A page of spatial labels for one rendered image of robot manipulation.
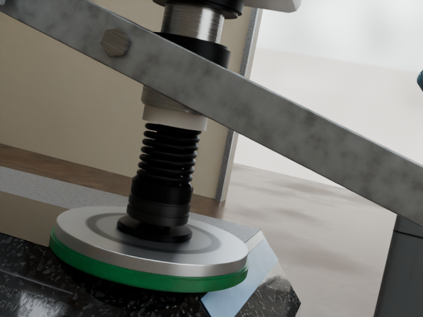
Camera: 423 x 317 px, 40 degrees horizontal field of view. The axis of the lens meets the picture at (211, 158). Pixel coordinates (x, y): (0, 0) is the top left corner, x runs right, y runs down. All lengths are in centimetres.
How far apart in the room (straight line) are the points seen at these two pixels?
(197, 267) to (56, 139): 629
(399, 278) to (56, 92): 567
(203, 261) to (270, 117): 15
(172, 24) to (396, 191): 28
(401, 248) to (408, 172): 98
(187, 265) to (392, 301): 105
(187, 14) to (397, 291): 110
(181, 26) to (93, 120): 595
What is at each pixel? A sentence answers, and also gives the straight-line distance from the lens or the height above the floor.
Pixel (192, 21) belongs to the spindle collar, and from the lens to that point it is 60.
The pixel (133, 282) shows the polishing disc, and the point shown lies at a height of 85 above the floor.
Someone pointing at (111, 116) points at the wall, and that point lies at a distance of 643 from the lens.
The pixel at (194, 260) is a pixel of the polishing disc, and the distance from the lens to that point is 57.
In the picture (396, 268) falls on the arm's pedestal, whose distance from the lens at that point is 154.
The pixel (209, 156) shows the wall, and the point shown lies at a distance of 591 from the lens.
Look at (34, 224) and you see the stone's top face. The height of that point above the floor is 85.
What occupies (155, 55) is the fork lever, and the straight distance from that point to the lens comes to 58.
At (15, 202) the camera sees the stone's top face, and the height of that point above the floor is 85.
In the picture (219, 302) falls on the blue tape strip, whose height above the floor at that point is 83.
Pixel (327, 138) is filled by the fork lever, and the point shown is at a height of 102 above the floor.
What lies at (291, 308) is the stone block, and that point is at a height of 77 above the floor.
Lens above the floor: 104
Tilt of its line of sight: 6 degrees down
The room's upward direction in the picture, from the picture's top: 11 degrees clockwise
